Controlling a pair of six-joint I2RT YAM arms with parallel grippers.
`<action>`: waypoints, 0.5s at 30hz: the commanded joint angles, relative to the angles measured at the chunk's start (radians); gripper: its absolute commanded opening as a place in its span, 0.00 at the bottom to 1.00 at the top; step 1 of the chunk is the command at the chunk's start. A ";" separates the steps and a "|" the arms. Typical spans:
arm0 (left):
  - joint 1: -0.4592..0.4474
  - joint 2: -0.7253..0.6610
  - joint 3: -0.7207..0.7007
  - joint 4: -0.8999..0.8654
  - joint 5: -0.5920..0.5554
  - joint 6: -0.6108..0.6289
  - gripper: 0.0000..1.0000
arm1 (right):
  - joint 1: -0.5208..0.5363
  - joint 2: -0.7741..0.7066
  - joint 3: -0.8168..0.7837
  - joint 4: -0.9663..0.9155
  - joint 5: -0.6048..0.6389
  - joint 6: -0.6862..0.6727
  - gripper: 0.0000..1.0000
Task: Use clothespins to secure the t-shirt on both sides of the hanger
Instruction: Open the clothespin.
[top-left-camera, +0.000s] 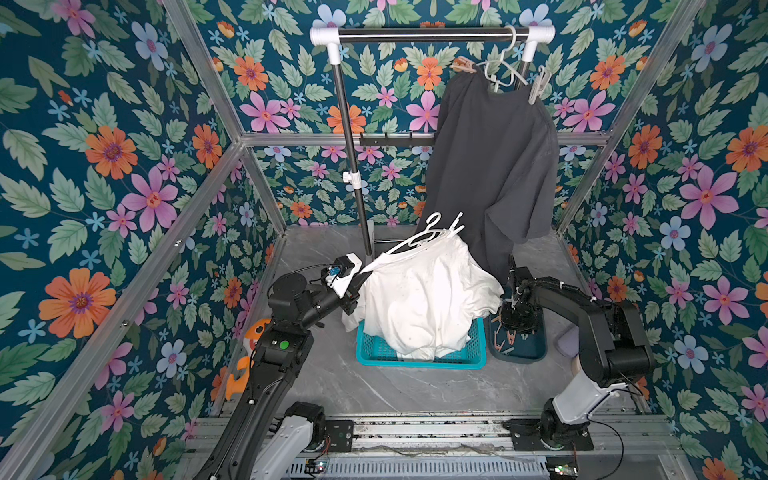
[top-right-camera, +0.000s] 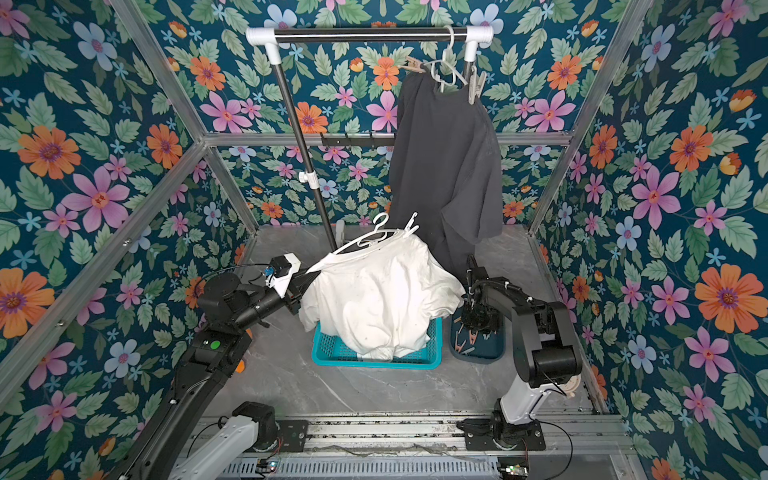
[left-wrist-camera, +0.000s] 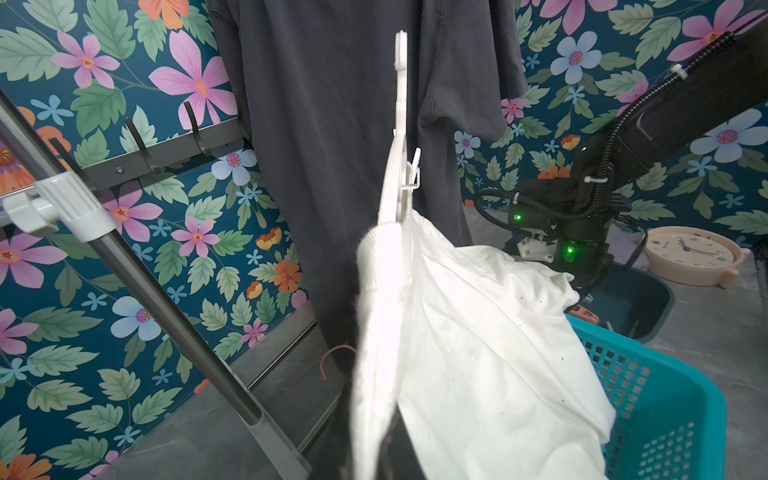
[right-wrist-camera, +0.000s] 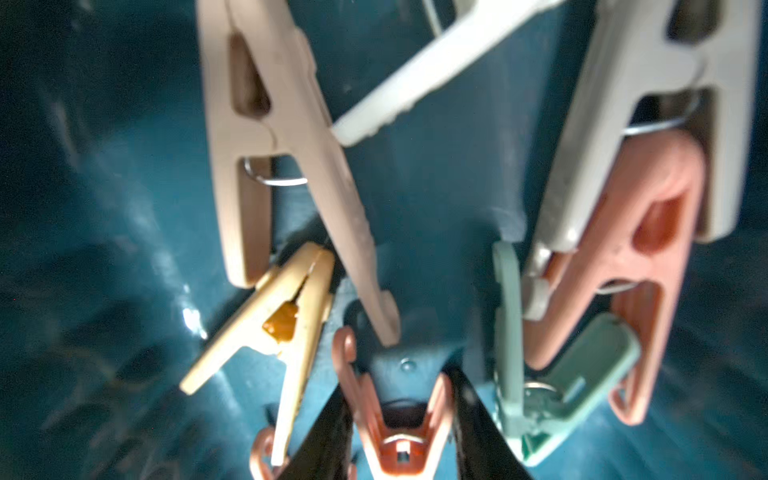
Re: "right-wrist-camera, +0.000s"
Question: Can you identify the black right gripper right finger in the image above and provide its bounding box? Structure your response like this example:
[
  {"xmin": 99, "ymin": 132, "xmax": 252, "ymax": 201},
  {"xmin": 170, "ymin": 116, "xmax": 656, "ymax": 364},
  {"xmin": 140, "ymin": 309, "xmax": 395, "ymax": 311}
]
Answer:
[{"xmin": 445, "ymin": 365, "xmax": 531, "ymax": 480}]

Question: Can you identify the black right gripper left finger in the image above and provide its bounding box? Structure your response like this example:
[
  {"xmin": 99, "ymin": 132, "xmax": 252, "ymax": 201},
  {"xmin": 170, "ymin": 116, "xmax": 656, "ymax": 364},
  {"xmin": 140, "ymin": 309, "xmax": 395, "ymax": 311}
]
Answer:
[{"xmin": 277, "ymin": 386, "xmax": 354, "ymax": 480}]

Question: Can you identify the salmon clothespin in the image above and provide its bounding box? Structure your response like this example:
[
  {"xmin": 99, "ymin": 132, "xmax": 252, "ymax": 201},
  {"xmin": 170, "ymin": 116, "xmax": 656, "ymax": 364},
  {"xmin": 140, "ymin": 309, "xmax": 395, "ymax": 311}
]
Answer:
[{"xmin": 331, "ymin": 325, "xmax": 455, "ymax": 480}]

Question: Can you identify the green clothespin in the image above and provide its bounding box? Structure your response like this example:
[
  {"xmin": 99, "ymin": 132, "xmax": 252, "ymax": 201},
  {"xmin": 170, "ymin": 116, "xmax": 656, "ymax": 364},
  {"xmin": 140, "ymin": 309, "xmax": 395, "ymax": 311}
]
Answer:
[{"xmin": 492, "ymin": 241, "xmax": 641, "ymax": 467}]

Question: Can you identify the yellow clothespin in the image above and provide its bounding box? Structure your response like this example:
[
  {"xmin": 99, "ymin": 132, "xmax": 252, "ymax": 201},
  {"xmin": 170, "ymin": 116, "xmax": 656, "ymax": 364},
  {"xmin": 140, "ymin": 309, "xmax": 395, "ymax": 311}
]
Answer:
[{"xmin": 179, "ymin": 242, "xmax": 335, "ymax": 468}]

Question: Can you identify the pink clothespin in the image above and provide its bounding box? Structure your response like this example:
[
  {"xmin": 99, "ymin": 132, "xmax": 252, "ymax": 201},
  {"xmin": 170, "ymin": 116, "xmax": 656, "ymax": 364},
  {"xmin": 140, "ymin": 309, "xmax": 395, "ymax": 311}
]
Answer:
[{"xmin": 523, "ymin": 129, "xmax": 706, "ymax": 426}]

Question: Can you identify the beige clothespin in tray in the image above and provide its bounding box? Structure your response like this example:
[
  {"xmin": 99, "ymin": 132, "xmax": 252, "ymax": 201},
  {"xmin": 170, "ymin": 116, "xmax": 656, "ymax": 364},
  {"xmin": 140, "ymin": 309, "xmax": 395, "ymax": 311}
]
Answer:
[{"xmin": 196, "ymin": 1, "xmax": 401, "ymax": 347}]

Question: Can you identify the grey-white clothespin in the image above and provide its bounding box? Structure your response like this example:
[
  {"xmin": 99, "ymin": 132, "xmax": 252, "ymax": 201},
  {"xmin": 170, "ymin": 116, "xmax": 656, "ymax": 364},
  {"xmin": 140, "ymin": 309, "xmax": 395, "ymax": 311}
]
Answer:
[{"xmin": 522, "ymin": 1, "xmax": 763, "ymax": 321}]

